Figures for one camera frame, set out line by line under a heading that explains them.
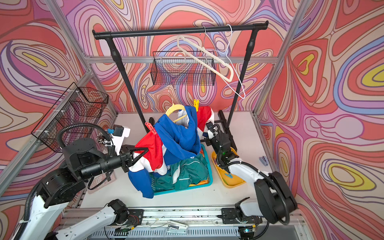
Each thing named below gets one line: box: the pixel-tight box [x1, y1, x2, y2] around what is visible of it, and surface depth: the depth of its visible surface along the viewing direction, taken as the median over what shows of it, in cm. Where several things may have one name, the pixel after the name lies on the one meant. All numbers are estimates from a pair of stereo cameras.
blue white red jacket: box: [128, 105, 215, 199], surface depth 58 cm
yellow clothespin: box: [193, 99, 200, 112], surface depth 67 cm
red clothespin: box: [145, 122, 157, 135], surface depth 54 cm
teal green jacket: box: [152, 154, 210, 193], surface depth 75 cm
